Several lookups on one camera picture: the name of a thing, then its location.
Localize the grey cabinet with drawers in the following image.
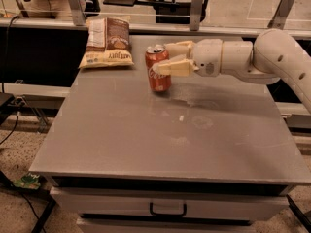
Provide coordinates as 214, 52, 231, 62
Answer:
31, 36, 311, 233

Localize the black drawer handle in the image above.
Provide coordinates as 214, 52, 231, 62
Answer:
149, 202, 188, 218

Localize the right metal bracket post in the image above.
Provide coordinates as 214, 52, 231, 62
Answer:
267, 0, 295, 29

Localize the red coke can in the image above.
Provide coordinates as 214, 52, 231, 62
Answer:
145, 45, 171, 92

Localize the middle metal bracket post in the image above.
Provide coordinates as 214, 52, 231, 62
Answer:
190, 0, 203, 31

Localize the green packet on floor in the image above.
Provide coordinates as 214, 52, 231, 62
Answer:
13, 173, 41, 190

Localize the metal bracket post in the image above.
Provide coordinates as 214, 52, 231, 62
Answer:
190, 0, 203, 31
68, 0, 86, 26
267, 0, 295, 29

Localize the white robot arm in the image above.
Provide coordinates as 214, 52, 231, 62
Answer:
152, 29, 311, 112

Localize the brown and yellow chip bag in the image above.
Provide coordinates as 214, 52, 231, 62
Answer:
79, 17, 133, 69

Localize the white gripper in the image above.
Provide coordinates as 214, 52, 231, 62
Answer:
152, 39, 223, 77

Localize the left metal bracket post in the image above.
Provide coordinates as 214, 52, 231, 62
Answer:
68, 0, 86, 26

